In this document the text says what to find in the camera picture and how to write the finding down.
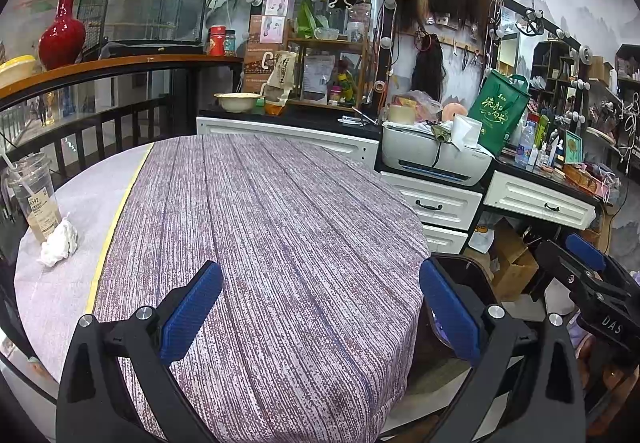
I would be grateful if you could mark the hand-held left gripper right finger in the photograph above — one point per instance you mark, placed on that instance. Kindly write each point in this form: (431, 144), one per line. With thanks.
(450, 313)

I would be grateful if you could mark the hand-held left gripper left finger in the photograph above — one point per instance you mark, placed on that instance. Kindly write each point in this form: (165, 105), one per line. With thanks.
(192, 310)

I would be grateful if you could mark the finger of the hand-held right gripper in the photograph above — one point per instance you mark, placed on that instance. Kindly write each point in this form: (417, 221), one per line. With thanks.
(560, 263)
(585, 250)

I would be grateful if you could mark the dark brown trash bin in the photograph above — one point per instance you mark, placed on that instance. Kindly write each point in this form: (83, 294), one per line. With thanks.
(470, 273)

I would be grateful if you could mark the person's right hand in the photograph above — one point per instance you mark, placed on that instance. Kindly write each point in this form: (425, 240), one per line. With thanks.
(615, 385)

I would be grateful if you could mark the cardboard box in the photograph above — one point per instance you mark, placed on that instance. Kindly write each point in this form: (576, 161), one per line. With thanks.
(515, 268)

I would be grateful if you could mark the white printed plastic bag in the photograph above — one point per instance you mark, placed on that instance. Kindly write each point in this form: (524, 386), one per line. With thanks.
(482, 240)

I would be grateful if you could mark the white desk drawer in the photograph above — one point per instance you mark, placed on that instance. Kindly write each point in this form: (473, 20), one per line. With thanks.
(515, 195)

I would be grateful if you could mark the purple striped tablecloth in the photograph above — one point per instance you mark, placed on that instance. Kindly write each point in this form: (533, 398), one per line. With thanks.
(275, 273)

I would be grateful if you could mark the green framed picture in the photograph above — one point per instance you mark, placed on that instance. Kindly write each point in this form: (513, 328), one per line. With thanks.
(573, 148)

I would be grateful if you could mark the clear water bottle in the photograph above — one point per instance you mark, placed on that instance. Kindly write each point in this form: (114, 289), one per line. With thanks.
(525, 148)

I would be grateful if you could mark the white drawer cabinet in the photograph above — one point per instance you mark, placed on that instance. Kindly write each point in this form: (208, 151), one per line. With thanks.
(400, 195)

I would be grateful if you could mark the crumpled white tissue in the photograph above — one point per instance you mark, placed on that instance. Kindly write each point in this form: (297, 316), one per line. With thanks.
(59, 243)

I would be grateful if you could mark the white paper roll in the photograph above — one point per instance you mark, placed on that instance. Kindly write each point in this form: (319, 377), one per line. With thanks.
(467, 130)

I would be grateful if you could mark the green tote bag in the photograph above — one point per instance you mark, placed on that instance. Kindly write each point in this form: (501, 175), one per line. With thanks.
(497, 113)

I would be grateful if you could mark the white printer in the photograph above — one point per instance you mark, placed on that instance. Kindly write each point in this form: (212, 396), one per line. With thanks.
(415, 148)

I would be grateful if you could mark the peach round object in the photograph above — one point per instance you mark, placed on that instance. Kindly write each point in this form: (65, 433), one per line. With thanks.
(455, 113)

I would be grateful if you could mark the clear plastic drink cup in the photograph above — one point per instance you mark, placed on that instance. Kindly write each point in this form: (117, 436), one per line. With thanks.
(37, 208)

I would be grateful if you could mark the white low cabinet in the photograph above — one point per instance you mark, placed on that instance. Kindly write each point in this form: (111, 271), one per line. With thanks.
(280, 130)

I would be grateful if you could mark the cream bowl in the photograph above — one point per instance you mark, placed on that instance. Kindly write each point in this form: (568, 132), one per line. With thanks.
(235, 102)

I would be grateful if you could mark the white drinking straw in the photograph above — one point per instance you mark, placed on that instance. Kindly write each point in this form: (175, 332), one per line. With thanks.
(12, 170)

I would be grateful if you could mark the black hair bundle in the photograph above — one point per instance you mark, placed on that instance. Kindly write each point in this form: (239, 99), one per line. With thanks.
(430, 68)

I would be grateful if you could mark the kraft paper bag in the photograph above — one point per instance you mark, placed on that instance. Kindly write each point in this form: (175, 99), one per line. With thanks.
(282, 73)

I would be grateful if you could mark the wooden ledge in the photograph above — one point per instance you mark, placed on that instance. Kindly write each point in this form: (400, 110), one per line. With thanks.
(125, 65)

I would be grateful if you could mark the red tin can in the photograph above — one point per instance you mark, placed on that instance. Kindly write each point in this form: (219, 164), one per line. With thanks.
(217, 43)

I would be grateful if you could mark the yellow bowl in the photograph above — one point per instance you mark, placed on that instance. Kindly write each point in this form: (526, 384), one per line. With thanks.
(17, 70)

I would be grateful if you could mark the red ceramic vase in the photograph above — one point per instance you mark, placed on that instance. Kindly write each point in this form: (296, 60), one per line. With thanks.
(62, 43)

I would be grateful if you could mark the wooden shelf rack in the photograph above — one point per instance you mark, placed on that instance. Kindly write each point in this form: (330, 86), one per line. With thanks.
(325, 42)

